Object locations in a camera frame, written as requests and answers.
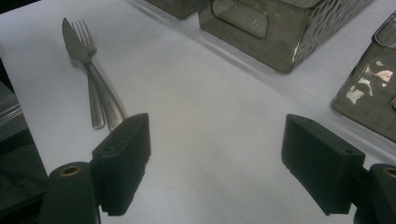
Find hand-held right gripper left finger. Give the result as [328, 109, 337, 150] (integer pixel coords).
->
[91, 112, 152, 217]

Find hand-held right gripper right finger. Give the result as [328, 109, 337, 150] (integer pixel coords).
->
[280, 113, 366, 217]

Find metal fork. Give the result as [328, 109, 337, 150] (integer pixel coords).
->
[70, 19, 106, 131]

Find grey transparent plastic bin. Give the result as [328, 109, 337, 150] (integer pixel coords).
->
[143, 0, 213, 21]
[198, 0, 375, 75]
[331, 10, 396, 144]

